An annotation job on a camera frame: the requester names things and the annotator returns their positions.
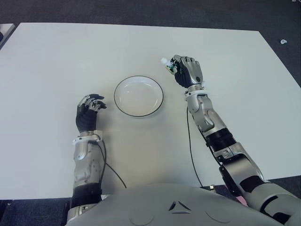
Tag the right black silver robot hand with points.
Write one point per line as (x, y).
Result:
(189, 71)

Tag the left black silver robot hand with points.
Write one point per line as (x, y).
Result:
(87, 117)

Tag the white plate with black rim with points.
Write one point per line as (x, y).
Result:
(138, 96)

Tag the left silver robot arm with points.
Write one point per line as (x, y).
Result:
(85, 164)

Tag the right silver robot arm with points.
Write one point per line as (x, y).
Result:
(225, 146)

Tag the small white floor object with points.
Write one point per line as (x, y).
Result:
(284, 41)

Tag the grey robot torso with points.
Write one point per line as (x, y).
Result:
(176, 207)

